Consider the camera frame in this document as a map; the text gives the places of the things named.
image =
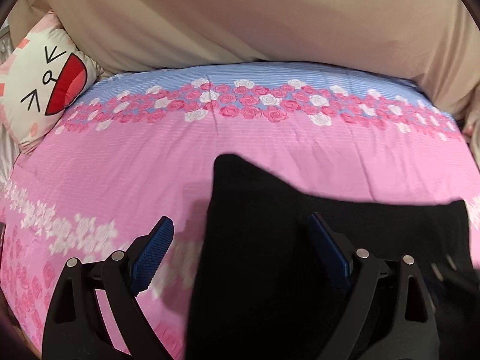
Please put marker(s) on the cartoon face pillow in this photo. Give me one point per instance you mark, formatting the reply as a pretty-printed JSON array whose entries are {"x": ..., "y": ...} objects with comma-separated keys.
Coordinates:
[{"x": 45, "y": 82}]

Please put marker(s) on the pink rose-print quilt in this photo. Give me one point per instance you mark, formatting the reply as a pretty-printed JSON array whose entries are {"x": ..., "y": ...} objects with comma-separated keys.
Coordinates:
[{"x": 150, "y": 165}]

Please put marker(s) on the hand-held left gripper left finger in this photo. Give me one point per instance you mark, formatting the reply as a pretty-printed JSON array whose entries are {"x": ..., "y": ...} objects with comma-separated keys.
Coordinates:
[{"x": 152, "y": 258}]

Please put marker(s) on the pale floral cloth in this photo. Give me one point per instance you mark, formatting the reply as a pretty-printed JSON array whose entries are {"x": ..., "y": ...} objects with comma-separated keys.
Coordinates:
[{"x": 471, "y": 131}]

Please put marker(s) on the black pants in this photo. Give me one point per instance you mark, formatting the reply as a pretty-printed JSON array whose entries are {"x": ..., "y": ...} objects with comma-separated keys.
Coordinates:
[{"x": 262, "y": 270}]

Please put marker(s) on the white satin cloth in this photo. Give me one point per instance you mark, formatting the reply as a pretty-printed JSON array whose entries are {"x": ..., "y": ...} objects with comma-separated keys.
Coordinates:
[{"x": 7, "y": 150}]

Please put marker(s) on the beige bed sheet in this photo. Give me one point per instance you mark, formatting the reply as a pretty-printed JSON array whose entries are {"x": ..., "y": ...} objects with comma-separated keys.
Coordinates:
[{"x": 255, "y": 15}]

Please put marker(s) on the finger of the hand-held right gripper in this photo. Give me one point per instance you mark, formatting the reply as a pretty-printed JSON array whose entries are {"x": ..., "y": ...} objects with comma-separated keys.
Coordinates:
[{"x": 455, "y": 273}]

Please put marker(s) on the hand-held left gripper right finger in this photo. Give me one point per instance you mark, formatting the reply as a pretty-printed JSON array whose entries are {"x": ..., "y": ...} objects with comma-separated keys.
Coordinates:
[{"x": 330, "y": 247}]

